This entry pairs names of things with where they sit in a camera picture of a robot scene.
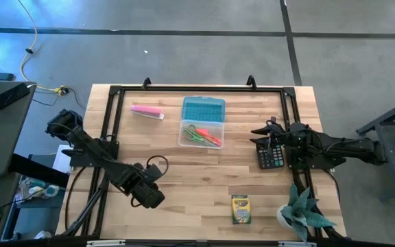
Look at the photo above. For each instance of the green succulent plant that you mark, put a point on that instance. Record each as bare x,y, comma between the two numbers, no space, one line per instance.
302,212

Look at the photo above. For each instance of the yellow crayon box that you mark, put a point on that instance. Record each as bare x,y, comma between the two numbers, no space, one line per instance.
241,209

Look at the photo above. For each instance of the black desk calculator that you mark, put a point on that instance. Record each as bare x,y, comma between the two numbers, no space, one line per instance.
273,159

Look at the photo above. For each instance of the white metal bracket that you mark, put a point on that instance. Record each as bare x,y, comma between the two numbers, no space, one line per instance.
105,243

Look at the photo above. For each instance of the white paper sheet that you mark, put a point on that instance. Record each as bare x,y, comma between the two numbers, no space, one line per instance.
60,161

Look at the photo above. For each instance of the pink white stapler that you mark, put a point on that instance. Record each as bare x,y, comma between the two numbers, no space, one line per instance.
146,111

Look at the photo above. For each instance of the black smartphone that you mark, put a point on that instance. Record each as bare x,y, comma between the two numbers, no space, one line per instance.
11,96

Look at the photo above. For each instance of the black table frame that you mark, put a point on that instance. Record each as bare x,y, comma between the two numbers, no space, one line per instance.
201,88

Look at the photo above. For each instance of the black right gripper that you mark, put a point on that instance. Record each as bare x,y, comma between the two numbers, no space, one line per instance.
282,135

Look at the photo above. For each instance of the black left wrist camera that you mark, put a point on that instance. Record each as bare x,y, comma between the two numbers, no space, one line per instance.
153,171

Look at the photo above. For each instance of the clear pencil box blue lid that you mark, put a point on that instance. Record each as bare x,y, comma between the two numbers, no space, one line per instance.
204,109

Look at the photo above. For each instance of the white plant pot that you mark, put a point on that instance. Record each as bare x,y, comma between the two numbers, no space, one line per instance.
281,219

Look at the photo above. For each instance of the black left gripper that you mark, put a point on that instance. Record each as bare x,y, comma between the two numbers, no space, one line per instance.
149,197

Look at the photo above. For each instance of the orange highlighter pen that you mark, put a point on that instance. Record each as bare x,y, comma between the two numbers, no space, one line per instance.
209,136

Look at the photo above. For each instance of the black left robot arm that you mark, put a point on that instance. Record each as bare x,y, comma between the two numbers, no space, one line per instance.
115,171

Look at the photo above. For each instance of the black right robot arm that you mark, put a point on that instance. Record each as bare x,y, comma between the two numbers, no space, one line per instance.
338,145

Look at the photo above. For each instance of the dark grey metal cart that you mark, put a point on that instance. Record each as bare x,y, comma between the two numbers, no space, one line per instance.
386,120

